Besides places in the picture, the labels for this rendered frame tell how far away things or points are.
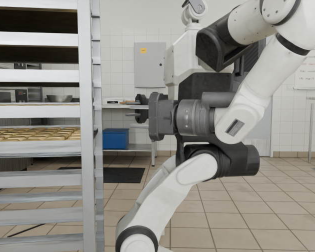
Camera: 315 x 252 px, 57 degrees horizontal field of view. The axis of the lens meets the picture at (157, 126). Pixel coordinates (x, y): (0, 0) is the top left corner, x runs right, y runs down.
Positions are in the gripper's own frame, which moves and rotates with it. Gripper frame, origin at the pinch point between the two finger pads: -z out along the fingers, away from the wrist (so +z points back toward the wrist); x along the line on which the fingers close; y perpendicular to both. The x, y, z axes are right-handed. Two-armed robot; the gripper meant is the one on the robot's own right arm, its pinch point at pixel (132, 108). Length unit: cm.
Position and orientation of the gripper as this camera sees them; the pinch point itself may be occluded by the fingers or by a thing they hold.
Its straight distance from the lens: 121.6
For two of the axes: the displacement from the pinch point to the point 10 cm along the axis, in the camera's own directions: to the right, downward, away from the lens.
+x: 0.0, -9.9, -1.0
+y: 6.2, 0.8, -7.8
